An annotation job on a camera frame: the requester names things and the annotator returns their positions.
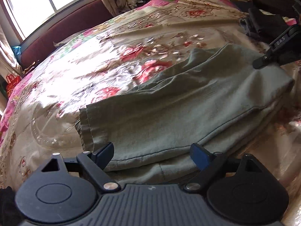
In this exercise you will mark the maroon upholstered bench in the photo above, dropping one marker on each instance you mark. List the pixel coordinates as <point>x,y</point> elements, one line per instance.
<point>86,17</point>

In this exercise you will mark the blue plastic bag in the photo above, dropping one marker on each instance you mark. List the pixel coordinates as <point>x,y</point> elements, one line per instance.
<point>16,50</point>

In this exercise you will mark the window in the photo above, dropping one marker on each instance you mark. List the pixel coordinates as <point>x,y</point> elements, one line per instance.
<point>44,0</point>

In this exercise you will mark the red gift bag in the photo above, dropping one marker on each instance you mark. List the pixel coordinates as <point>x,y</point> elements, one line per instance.
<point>12,81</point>

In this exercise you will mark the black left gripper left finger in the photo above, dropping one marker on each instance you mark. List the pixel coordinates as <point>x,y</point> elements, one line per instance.
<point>93,165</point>

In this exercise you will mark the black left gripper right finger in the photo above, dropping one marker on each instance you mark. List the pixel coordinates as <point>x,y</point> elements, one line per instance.
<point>209,165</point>

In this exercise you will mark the beige curtain left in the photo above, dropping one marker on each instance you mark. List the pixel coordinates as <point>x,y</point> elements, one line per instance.
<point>9,65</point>

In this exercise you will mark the dark clothes pile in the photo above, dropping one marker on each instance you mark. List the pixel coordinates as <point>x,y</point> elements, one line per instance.
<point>261,26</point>

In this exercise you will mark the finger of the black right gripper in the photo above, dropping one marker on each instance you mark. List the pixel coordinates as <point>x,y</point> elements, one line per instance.
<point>283,50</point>

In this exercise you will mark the grey-green pants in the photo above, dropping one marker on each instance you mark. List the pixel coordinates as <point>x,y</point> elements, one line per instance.
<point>215,98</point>

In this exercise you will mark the floral satin bedspread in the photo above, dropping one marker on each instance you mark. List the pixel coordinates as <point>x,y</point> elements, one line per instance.
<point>118,55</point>

